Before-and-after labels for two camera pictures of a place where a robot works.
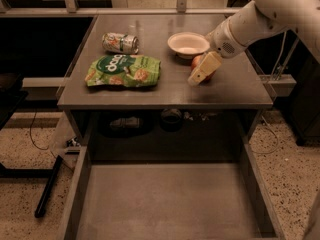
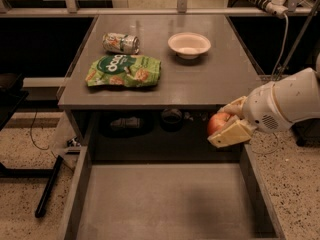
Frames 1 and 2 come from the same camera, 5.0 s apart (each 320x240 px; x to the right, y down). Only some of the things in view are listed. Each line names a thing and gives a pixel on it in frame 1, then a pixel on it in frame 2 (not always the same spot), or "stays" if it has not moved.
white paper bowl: [188, 45] stays
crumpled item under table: [129, 122] stays
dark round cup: [170, 119] stays
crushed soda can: [121, 42] stays
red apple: [196, 61] -> [215, 121]
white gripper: [220, 42] -> [261, 108]
